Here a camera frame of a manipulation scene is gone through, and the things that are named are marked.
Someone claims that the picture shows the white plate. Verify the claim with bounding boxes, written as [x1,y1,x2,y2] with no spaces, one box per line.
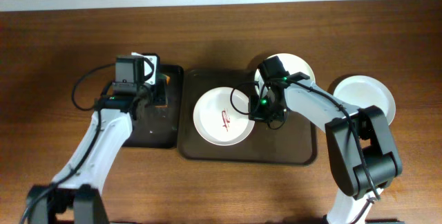
[253,53,316,93]
[333,75,396,124]
[193,87,255,146]

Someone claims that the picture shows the green orange sponge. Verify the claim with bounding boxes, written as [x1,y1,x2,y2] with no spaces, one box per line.
[162,74,171,85]

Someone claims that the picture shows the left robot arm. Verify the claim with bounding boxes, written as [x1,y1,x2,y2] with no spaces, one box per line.
[20,53,168,223]

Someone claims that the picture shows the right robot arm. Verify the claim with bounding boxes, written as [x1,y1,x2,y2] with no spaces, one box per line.
[247,55,403,223]

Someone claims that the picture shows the large brown tray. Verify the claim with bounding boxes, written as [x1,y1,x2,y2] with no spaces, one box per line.
[177,69,317,166]

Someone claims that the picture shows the small black tray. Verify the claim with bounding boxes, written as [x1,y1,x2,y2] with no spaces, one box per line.
[124,64,184,149]

